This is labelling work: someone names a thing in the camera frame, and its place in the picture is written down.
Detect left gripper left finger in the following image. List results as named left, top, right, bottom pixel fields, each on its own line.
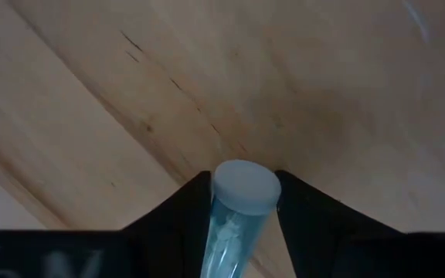
left=121, top=171, right=213, bottom=278

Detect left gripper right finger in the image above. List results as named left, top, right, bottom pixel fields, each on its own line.
left=276, top=170, right=406, bottom=278

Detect teal vial white cap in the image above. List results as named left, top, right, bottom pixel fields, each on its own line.
left=199, top=159, right=283, bottom=278

